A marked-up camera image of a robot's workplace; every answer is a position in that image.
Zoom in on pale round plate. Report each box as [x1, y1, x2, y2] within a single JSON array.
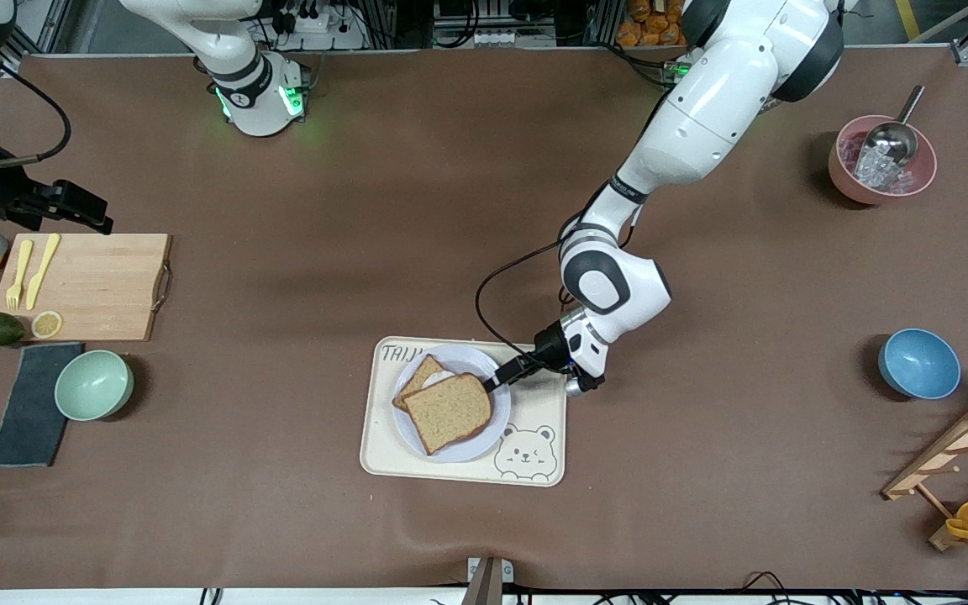
[[392, 343, 512, 464]]

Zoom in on brown bread slice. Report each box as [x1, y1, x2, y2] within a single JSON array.
[[401, 372, 493, 456], [392, 355, 445, 413]]

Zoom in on cream bear print tray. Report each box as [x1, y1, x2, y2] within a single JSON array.
[[360, 336, 568, 487]]

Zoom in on wooden cutting board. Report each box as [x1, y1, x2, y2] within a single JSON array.
[[0, 233, 172, 342]]

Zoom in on yellow plastic fork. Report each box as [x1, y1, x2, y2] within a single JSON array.
[[5, 239, 34, 310]]

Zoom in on yellow plastic knife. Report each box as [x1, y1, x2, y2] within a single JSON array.
[[25, 233, 61, 310]]

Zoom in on mint green bowl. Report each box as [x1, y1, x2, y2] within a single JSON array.
[[55, 350, 134, 422]]

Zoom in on dark grey cloth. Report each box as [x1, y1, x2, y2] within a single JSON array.
[[0, 342, 84, 468]]

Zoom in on white power strip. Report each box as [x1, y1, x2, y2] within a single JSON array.
[[270, 4, 360, 39]]

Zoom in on pink bowl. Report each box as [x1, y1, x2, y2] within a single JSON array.
[[829, 115, 939, 206]]

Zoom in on bag of bread rolls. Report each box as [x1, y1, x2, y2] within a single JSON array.
[[616, 0, 691, 47]]

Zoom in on blue bowl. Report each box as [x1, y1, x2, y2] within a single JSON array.
[[877, 328, 962, 401]]

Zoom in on clear ice cubes pile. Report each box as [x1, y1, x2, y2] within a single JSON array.
[[852, 147, 912, 191]]

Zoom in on metal scoop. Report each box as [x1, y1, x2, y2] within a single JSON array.
[[858, 84, 927, 169]]

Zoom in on wooden cup rack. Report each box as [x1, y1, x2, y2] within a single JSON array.
[[881, 387, 968, 551]]

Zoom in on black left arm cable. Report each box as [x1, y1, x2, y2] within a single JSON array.
[[475, 210, 587, 352]]

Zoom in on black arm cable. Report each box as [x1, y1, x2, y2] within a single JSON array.
[[475, 210, 587, 352], [0, 63, 73, 169]]

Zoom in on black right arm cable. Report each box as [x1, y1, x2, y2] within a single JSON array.
[[0, 63, 73, 169]]

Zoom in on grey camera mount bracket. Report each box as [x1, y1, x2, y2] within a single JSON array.
[[463, 556, 514, 605]]

